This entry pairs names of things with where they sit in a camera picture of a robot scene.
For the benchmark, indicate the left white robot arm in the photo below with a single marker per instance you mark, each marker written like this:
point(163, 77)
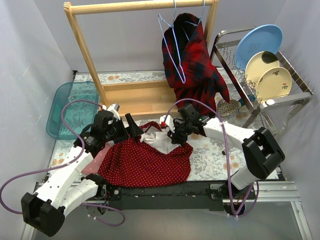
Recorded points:
point(47, 208)

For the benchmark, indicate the pink polka dot plate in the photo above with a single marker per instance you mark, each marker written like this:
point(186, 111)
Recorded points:
point(94, 165)

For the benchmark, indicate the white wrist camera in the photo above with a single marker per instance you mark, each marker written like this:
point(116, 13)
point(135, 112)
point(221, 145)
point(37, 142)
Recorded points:
point(167, 122)
point(113, 108)

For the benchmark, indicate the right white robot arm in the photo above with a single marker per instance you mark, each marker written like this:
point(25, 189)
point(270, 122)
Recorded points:
point(261, 151)

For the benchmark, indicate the red polka dot cloth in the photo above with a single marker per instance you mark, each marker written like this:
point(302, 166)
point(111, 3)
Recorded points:
point(149, 161)

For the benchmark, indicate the wooden clothes rack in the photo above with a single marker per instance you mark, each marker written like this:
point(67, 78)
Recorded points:
point(141, 99)

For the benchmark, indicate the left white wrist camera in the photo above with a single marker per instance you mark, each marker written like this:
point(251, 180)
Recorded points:
point(113, 108)

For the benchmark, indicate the red plaid skirt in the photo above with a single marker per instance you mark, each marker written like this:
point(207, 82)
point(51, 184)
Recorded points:
point(203, 80)

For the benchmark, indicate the patterned bowl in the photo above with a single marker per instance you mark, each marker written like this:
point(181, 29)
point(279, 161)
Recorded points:
point(225, 109)

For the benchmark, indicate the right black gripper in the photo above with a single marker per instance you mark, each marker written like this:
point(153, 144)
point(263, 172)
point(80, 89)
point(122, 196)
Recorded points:
point(175, 133)

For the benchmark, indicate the cream plate floral print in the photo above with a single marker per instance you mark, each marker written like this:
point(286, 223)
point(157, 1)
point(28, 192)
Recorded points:
point(275, 82)

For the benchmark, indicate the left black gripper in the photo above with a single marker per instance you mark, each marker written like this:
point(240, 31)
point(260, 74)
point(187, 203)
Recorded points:
point(125, 128)

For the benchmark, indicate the blue plate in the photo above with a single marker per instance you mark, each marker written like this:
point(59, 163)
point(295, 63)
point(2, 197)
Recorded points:
point(262, 38)

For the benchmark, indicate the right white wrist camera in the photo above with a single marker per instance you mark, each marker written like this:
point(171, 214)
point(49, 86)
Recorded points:
point(167, 122)

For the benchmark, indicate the teal plastic basket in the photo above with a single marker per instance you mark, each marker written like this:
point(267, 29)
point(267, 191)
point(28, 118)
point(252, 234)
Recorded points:
point(78, 115)

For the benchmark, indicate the cream plate black spot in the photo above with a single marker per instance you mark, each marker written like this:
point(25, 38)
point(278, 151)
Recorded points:
point(258, 65)

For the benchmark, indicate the metal dish rack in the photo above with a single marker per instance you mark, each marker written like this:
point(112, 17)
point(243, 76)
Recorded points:
point(275, 113)

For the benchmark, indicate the floral table mat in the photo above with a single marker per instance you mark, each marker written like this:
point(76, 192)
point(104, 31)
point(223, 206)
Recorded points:
point(207, 161)

